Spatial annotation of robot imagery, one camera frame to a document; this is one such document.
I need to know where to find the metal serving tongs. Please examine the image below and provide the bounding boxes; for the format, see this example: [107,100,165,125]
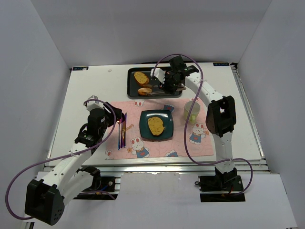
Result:
[149,87,186,96]

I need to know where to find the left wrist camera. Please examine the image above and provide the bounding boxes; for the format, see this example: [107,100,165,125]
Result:
[83,95,103,112]

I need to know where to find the aluminium table frame rail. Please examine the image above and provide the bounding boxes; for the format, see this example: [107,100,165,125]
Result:
[42,157,269,174]

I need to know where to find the pale green mug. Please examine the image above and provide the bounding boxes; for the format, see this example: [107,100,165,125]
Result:
[183,101,201,124]

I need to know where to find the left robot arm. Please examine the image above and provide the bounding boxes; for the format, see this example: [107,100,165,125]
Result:
[25,103,122,226]

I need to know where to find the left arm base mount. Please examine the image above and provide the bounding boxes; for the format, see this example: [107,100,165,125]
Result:
[74,176,121,200]

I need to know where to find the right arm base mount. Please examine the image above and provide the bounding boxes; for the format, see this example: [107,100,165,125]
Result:
[194,176,245,203]

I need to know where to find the black baking tray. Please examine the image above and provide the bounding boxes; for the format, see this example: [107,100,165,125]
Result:
[127,67,183,99]

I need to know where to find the sesame bun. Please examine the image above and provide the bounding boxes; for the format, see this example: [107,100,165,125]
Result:
[138,87,152,96]

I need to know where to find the thick bread slice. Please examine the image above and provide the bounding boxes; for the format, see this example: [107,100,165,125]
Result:
[134,72,149,85]

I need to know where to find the toast slice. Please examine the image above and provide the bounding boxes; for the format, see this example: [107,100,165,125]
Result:
[147,116,165,136]

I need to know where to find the pink bunny placemat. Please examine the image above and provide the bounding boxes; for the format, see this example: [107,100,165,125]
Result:
[104,99,214,160]

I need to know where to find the dark green square plate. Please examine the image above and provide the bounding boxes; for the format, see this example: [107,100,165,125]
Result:
[139,110,173,141]

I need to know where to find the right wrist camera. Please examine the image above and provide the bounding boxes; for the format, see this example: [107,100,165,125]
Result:
[150,68,166,84]

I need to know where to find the iridescent knife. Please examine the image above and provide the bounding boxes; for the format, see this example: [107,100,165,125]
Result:
[121,113,127,148]

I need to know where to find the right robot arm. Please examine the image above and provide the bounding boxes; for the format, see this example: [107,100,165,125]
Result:
[151,54,237,190]

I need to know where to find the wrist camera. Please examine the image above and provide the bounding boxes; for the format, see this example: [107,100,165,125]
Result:
[83,95,103,112]
[150,68,166,84]

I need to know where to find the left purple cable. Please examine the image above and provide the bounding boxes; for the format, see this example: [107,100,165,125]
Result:
[5,99,120,220]

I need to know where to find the iridescent spoon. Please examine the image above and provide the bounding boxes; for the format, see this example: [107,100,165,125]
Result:
[117,113,125,150]

